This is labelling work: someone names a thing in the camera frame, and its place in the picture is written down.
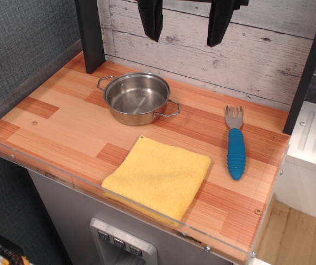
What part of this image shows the blue handled metal fork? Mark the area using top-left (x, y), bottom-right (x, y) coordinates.
top-left (225, 105), bottom-right (246, 181)

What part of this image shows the dark right upright post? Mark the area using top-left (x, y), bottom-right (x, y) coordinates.
top-left (283, 34), bottom-right (316, 135)

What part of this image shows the orange black object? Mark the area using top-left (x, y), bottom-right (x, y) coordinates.
top-left (0, 246), bottom-right (30, 265)

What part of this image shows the yellow folded cloth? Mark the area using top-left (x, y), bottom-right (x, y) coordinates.
top-left (102, 136), bottom-right (211, 227)

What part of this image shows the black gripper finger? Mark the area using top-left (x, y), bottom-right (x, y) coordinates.
top-left (137, 0), bottom-right (163, 42)
top-left (207, 0), bottom-right (238, 47)

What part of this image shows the clear acrylic table guard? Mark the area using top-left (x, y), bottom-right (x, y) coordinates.
top-left (0, 142), bottom-right (275, 264)

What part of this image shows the stainless steel pot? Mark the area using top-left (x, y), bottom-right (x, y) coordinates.
top-left (97, 72), bottom-right (181, 126)

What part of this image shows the dark left upright post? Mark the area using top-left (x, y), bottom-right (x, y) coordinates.
top-left (75, 0), bottom-right (106, 74)

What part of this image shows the grey cabinet with dispenser panel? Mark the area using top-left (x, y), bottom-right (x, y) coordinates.
top-left (29, 171), bottom-right (230, 264)

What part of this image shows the dark upright post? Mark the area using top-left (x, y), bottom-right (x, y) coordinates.
top-left (75, 0), bottom-right (106, 74)
top-left (283, 34), bottom-right (316, 135)

